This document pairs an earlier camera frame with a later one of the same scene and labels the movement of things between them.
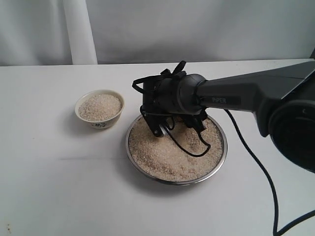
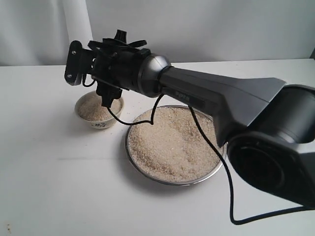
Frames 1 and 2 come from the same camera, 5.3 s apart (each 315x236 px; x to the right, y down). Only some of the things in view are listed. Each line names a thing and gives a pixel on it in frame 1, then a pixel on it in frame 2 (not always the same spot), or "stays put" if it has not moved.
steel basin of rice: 159,160 stays put
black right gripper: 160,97 → 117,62
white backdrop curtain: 78,32 stays put
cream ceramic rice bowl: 99,109 stays put
